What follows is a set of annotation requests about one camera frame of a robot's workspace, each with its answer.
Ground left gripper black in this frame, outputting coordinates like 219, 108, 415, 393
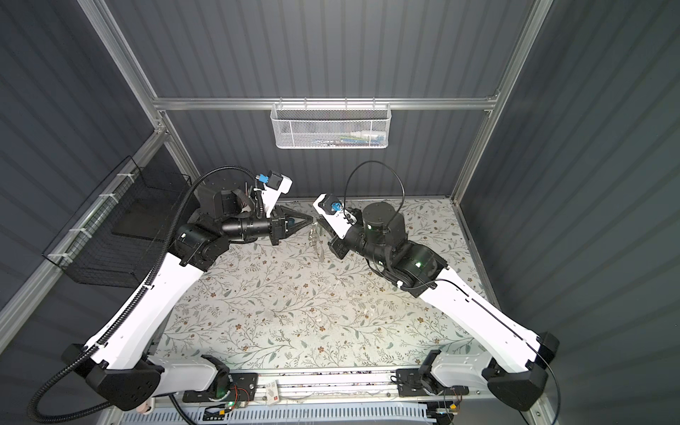
220, 204, 313, 247

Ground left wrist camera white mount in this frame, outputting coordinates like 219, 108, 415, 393
254, 171, 292, 218

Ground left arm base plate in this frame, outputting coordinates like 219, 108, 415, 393
182, 373, 260, 403

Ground silver metal key holder plate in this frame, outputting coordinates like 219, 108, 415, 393
308, 221, 325, 263

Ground white ribbed cable duct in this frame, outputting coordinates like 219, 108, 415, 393
119, 403, 442, 425

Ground small white tag device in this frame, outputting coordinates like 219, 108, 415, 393
265, 380, 281, 406

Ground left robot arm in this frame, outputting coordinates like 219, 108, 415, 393
63, 173, 313, 411

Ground black wire basket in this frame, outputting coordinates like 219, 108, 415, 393
42, 157, 192, 289

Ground black corrugated cable conduit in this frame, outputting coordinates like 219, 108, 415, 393
25, 165, 259, 425

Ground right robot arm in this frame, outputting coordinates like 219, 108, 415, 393
313, 194, 560, 412

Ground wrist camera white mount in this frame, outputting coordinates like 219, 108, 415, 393
254, 171, 292, 218
313, 193, 352, 239

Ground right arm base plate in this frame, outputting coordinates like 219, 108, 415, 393
391, 368, 469, 398

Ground white wire mesh basket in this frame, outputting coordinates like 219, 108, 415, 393
270, 106, 392, 150

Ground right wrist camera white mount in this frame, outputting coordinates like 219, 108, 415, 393
313, 193, 352, 239

